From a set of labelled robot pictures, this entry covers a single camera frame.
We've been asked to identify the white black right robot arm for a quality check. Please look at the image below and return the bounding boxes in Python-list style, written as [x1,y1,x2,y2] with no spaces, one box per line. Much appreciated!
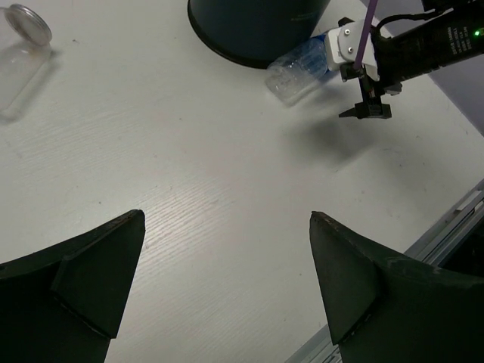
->
[338,1,483,119]

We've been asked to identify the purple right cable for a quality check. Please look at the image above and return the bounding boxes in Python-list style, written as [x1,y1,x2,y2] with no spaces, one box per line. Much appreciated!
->
[355,0,379,73]

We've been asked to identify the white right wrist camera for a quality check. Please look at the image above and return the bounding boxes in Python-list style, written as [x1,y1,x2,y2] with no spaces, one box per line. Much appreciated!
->
[324,20,380,82]

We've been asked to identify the clear bottle blue wrap label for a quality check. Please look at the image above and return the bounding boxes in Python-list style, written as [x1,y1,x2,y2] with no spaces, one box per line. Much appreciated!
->
[265,33,334,107]

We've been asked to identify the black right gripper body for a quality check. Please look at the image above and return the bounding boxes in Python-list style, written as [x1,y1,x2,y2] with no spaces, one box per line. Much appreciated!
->
[358,73,401,104]

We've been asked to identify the dark blue gold-rimmed bin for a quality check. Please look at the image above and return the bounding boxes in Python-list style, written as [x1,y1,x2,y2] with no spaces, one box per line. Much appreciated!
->
[187,0,329,69]

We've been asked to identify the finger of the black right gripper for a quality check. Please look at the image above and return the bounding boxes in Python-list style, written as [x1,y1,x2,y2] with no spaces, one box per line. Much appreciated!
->
[339,102,392,119]

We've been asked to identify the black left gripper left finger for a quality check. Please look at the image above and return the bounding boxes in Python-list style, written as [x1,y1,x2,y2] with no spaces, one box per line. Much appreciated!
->
[1,209,145,362]

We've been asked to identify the crushed clear bottle white cap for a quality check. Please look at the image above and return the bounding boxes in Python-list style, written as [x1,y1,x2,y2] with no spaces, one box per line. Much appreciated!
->
[1,4,52,123]

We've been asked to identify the aluminium table edge rail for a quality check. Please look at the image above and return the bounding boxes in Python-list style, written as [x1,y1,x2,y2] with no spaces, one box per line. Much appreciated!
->
[290,185,483,362]

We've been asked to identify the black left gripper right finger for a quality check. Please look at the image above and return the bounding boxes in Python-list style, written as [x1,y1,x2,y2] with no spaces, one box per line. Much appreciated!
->
[309,212,483,362]

